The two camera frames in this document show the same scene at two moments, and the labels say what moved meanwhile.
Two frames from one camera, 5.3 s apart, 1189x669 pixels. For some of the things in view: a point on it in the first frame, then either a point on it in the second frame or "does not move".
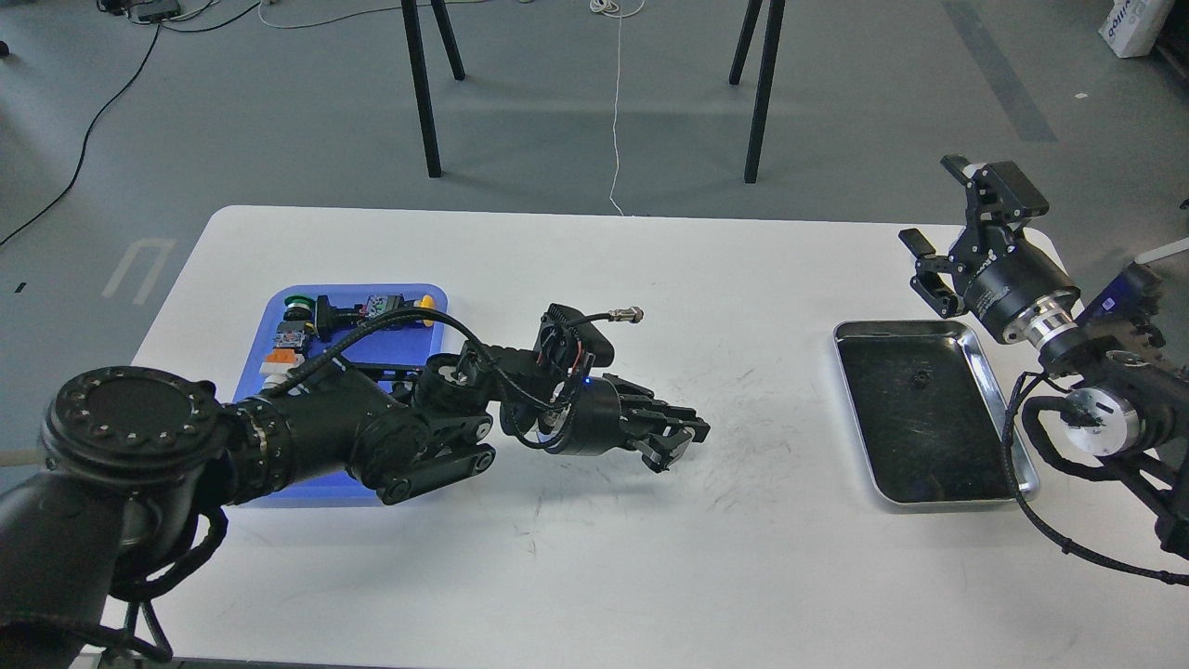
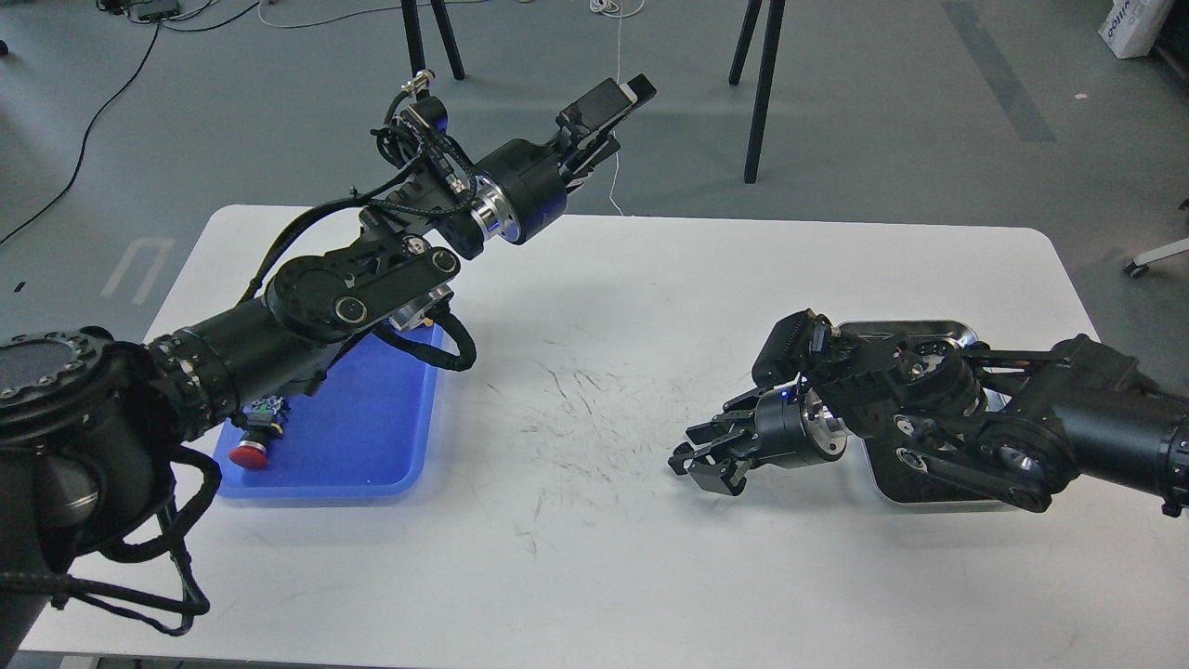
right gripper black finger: x=999 y=201 to x=727 y=424
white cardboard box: x=1131 y=27 does not move
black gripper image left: x=600 y=426 to x=526 y=185
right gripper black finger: x=927 y=282 to x=718 y=468
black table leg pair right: x=770 y=46 does not move
